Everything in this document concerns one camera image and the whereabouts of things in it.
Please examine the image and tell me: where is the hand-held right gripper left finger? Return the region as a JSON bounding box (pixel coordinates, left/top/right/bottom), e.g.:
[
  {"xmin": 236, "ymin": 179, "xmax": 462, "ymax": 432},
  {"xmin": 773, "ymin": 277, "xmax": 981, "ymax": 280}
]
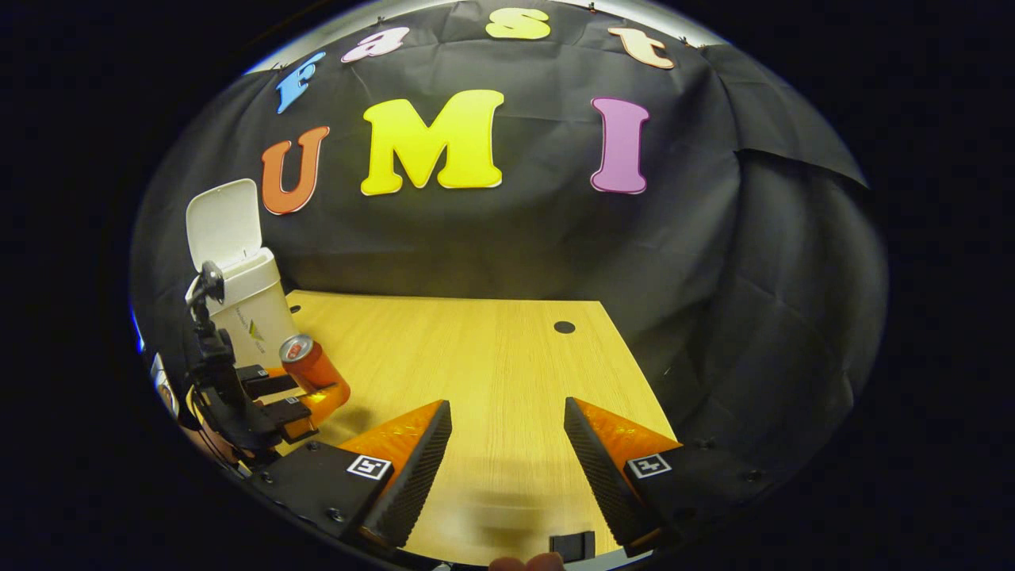
[{"xmin": 252, "ymin": 399, "xmax": 453, "ymax": 550}]

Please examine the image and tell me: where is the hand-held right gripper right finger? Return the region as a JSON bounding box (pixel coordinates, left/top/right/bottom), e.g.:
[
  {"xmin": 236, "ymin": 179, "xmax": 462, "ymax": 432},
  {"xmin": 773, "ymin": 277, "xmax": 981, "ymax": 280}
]
[{"xmin": 563, "ymin": 397, "xmax": 774, "ymax": 558}]

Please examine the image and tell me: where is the orange pop can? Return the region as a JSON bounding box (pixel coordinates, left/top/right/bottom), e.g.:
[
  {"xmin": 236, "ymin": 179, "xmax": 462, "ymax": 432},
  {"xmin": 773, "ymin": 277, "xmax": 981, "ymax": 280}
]
[{"xmin": 278, "ymin": 334, "xmax": 351, "ymax": 425}]

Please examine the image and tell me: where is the white desktop garbage bin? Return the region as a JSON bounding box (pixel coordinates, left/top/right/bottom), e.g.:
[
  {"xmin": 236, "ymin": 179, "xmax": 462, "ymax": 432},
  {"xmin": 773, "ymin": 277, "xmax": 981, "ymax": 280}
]
[{"xmin": 185, "ymin": 178, "xmax": 301, "ymax": 374}]

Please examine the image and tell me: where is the wooden desktop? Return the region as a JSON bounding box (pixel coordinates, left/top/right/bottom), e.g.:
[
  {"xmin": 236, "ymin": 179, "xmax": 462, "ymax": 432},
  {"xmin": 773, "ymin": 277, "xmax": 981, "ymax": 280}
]
[{"xmin": 270, "ymin": 289, "xmax": 679, "ymax": 568}]

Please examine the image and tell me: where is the black backdrop cloth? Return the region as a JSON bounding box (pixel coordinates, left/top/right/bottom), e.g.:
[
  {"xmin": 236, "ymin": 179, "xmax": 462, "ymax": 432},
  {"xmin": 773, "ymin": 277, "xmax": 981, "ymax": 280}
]
[{"xmin": 131, "ymin": 0, "xmax": 889, "ymax": 492}]

